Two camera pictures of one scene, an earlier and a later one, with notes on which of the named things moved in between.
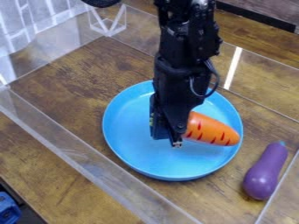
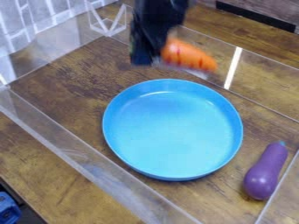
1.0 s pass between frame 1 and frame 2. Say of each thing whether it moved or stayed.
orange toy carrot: moved
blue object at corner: stayed
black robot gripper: moved
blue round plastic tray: stayed
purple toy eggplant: stayed
